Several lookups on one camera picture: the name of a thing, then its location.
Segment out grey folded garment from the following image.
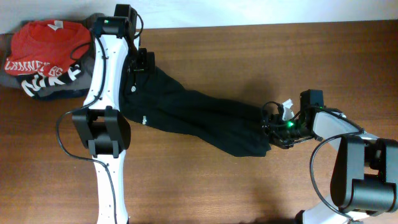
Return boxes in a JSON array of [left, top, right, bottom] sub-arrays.
[[1, 13, 104, 96]]

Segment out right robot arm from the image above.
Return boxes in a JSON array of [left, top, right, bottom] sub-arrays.
[[261, 89, 397, 223]]

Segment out black cable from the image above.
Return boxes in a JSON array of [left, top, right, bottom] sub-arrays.
[[55, 12, 144, 224], [261, 101, 364, 222]]

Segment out black t-shirt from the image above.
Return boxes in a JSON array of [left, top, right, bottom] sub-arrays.
[[119, 67, 271, 157]]

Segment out right black cable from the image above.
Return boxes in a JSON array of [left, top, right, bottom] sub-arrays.
[[261, 101, 364, 222]]

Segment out dark blue folded garment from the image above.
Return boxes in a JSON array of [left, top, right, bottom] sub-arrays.
[[32, 89, 88, 101]]

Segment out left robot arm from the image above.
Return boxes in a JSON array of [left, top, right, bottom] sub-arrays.
[[72, 4, 155, 223]]

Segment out black white lettered shirt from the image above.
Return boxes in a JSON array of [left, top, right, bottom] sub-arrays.
[[16, 63, 90, 98]]

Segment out red folded shirt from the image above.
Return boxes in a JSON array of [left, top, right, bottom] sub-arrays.
[[4, 20, 91, 77]]

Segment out left black cable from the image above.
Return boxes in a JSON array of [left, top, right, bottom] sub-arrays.
[[55, 12, 144, 224]]

